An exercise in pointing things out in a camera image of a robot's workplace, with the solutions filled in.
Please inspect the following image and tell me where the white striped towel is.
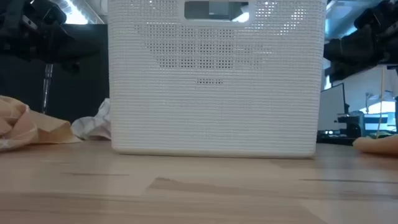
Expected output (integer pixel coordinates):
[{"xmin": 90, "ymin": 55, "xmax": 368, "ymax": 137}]
[{"xmin": 70, "ymin": 98, "xmax": 112, "ymax": 141}]

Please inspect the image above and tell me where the computer monitor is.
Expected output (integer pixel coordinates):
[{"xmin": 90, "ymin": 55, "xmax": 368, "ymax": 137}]
[{"xmin": 317, "ymin": 83, "xmax": 346, "ymax": 133}]

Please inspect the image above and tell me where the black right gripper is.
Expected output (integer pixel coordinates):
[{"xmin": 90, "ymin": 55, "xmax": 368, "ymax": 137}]
[{"xmin": 323, "ymin": 24, "xmax": 398, "ymax": 83}]

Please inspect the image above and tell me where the black room divider screen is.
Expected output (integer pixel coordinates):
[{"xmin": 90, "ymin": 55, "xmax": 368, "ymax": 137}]
[{"xmin": 0, "ymin": 23, "xmax": 110, "ymax": 124}]

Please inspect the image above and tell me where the plain tan towel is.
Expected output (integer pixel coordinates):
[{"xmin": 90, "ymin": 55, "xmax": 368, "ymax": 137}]
[{"xmin": 353, "ymin": 134, "xmax": 398, "ymax": 156}]

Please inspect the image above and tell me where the white perforated plastic basket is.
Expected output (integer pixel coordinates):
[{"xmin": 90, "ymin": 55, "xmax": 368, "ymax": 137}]
[{"xmin": 108, "ymin": 0, "xmax": 327, "ymax": 159}]

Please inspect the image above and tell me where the black desktop device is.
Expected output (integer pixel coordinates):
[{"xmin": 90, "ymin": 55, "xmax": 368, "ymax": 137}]
[{"xmin": 337, "ymin": 111, "xmax": 365, "ymax": 139}]

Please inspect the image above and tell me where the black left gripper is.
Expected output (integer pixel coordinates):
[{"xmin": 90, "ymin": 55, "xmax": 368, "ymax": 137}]
[{"xmin": 0, "ymin": 18, "xmax": 102, "ymax": 74}]

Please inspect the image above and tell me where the orange checked towel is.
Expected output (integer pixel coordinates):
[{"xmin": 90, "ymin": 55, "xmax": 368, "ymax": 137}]
[{"xmin": 0, "ymin": 95, "xmax": 82, "ymax": 152}]

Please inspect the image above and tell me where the yellow cable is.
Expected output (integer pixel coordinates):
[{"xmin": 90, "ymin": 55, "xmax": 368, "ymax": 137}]
[{"xmin": 375, "ymin": 68, "xmax": 386, "ymax": 140}]

